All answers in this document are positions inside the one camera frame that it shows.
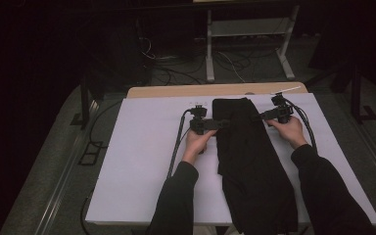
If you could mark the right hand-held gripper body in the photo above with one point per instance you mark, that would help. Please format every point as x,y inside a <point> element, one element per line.
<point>280,109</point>

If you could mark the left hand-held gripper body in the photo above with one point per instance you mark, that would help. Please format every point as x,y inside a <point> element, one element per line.
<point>200,124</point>

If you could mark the black pants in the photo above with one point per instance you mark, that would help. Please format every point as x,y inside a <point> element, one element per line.
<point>251,163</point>

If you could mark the person's left hand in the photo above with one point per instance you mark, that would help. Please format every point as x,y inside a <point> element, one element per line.
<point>196,143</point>

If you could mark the person's right hand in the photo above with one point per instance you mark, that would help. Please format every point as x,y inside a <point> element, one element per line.
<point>290,132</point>

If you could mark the wooden table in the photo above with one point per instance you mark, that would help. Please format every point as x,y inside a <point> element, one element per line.
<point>176,90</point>

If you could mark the white table board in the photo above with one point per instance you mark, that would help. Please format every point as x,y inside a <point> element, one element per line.
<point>143,163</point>

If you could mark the black metal stand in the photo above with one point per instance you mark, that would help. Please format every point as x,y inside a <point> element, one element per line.
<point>355,94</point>
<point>85,104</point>

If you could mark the white metal stand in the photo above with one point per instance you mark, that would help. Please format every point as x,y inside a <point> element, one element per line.
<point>248,27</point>

